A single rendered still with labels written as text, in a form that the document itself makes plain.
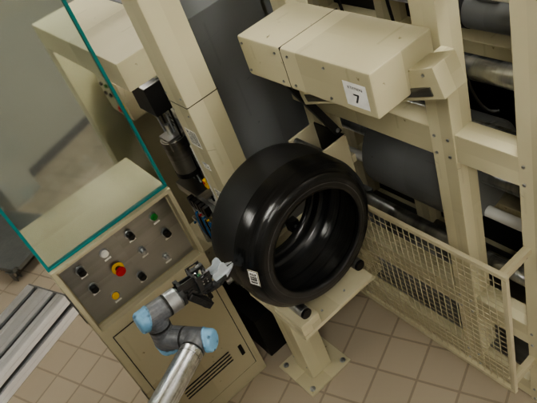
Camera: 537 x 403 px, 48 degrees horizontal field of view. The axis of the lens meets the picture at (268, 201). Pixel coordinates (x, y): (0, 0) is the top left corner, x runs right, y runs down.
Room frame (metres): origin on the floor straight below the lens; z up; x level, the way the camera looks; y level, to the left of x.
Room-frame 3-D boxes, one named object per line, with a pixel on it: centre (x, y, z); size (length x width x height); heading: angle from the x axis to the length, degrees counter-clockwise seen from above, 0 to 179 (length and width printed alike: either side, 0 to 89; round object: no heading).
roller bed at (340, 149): (2.03, -0.28, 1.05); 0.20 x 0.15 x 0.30; 25
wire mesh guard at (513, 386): (1.60, -0.42, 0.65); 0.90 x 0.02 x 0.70; 25
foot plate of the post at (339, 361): (1.89, 0.10, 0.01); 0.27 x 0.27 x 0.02; 25
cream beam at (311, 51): (1.68, -0.35, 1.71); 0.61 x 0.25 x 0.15; 25
